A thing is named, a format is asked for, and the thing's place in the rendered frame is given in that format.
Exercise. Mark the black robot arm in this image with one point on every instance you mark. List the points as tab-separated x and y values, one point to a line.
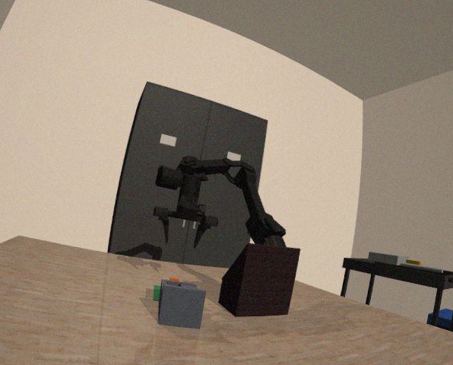
262	228

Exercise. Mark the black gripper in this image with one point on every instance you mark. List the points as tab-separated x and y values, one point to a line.
205	222

